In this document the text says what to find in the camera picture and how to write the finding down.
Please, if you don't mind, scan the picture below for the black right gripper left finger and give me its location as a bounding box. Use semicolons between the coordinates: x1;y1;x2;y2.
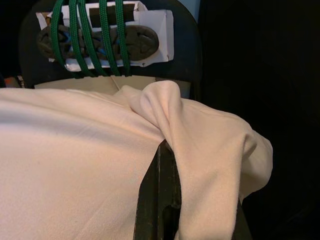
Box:
134;143;161;240

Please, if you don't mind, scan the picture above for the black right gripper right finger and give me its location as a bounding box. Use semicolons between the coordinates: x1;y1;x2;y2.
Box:
159;139;251;240

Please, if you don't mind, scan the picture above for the pale pink pillow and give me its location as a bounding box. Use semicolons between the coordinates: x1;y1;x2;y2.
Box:
0;81;274;240

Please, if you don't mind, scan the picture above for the white cardboard box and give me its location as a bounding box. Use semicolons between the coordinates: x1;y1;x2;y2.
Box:
35;1;175;72

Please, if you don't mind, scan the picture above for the green braided cord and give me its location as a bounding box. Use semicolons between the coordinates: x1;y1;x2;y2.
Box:
49;0;132;79

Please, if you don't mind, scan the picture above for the dark oval rubber sole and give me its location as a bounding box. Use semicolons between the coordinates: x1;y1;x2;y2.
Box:
36;23;161;62

